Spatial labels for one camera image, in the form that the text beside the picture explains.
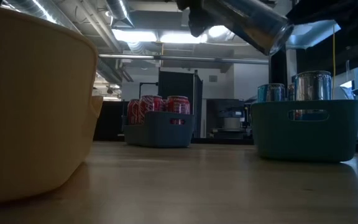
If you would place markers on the dark blue-grey plastic bin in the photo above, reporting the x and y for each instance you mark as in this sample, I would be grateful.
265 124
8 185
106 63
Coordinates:
157 133

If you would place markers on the black ceiling camera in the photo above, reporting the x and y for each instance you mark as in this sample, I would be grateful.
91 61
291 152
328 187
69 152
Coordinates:
110 91

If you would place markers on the large silver rectangular duct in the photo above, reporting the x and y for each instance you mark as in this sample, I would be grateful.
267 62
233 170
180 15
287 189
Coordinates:
309 34

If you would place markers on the wall vent grille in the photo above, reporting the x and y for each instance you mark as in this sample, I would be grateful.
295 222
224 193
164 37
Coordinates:
212 78

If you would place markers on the yellow plastic bin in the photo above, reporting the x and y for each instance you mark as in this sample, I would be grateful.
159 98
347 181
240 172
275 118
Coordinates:
26 109

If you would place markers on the silver round air duct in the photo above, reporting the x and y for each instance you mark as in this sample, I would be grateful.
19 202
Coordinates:
36 9
120 12

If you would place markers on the ceiling light panel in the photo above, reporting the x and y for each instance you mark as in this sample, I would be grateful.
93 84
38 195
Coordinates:
180 38
137 36

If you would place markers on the blue silver Red Bull can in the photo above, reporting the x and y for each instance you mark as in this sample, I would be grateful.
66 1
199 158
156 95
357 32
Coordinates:
291 93
271 92
253 21
312 85

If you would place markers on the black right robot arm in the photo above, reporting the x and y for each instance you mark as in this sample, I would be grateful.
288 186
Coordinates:
337 9

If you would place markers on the black metal stand frame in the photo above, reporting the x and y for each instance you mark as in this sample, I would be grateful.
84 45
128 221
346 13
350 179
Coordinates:
148 83

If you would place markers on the black tall cabinet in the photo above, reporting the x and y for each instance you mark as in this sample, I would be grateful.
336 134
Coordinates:
179 84

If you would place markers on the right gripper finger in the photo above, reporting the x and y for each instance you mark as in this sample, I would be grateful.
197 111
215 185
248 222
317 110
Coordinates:
199 23

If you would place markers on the black pillar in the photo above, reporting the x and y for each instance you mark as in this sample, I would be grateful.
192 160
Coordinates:
278 68

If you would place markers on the black low counter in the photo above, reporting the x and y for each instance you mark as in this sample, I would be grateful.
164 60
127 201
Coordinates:
109 121

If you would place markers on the teal green plastic bin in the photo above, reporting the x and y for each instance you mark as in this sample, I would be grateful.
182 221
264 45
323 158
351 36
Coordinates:
275 140

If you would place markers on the black coffee machine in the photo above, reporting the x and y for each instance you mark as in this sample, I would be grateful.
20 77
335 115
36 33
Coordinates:
228 109

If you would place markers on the silver ceiling pipe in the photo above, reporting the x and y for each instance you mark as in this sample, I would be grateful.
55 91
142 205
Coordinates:
197 59

